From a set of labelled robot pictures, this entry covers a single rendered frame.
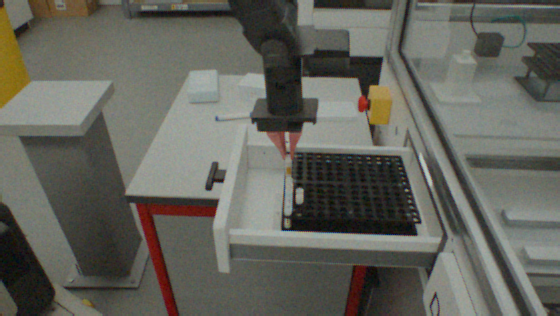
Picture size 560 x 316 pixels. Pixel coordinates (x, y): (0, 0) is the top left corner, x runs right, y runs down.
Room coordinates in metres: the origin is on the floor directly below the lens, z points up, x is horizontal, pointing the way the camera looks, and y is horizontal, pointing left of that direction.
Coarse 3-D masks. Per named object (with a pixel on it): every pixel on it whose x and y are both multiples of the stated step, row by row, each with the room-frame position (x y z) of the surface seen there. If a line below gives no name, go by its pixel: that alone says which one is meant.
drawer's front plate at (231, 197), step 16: (240, 128) 0.67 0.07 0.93; (240, 144) 0.62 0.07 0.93; (240, 160) 0.58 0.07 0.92; (240, 176) 0.57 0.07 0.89; (224, 192) 0.48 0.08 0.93; (240, 192) 0.56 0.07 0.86; (224, 208) 0.45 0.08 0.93; (224, 224) 0.41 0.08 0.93; (224, 240) 0.41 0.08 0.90; (224, 256) 0.41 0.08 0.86
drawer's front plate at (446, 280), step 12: (444, 264) 0.34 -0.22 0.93; (456, 264) 0.34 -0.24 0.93; (432, 276) 0.36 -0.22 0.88; (444, 276) 0.33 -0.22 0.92; (456, 276) 0.32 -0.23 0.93; (432, 288) 0.35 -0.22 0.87; (444, 288) 0.32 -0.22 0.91; (456, 288) 0.30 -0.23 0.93; (444, 300) 0.31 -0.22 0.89; (456, 300) 0.29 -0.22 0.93; (468, 300) 0.28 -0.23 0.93; (444, 312) 0.30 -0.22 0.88; (456, 312) 0.28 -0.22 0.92; (468, 312) 0.27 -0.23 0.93
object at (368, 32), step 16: (304, 0) 1.34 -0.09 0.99; (304, 16) 1.34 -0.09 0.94; (320, 16) 1.34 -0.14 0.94; (336, 16) 1.34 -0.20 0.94; (352, 16) 1.33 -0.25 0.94; (368, 16) 1.33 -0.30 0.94; (384, 16) 1.33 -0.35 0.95; (352, 32) 1.33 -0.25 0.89; (368, 32) 1.33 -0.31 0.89; (384, 32) 1.33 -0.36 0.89; (352, 48) 1.33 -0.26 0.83; (368, 48) 1.33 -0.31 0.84; (384, 48) 1.33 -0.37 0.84; (304, 64) 1.90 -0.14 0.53; (352, 64) 1.36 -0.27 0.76; (368, 64) 1.36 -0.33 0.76; (368, 80) 1.36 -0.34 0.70; (368, 96) 1.36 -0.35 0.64
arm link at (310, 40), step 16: (304, 32) 0.55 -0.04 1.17; (320, 32) 0.54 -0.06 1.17; (336, 32) 0.54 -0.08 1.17; (272, 48) 0.49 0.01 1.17; (288, 48) 0.49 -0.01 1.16; (304, 48) 0.52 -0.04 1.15; (320, 48) 0.52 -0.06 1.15; (336, 48) 0.52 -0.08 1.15; (272, 64) 0.51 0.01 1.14; (288, 64) 0.51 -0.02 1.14; (320, 64) 0.53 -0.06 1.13; (336, 64) 0.52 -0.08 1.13
